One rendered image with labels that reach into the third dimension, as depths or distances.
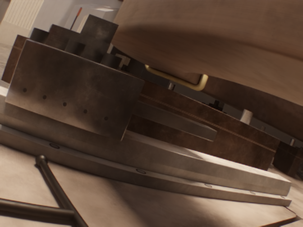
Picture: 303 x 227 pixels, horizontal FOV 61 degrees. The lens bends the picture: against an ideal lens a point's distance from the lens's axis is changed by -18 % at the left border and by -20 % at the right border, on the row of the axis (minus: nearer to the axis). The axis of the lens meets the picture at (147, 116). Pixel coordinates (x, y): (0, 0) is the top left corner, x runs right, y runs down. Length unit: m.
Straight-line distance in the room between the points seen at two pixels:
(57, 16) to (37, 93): 4.13
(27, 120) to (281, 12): 0.86
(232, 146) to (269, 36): 1.62
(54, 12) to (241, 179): 4.30
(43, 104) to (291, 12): 0.76
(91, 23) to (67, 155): 0.47
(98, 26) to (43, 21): 4.19
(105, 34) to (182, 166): 0.62
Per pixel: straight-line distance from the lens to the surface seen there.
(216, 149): 2.14
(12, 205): 0.63
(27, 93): 0.95
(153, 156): 1.21
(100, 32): 1.08
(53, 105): 0.96
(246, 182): 1.58
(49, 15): 5.19
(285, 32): 0.60
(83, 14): 4.17
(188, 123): 1.28
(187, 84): 3.13
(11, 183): 0.79
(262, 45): 0.63
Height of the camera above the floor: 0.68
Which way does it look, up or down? 6 degrees down
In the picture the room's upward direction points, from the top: 22 degrees clockwise
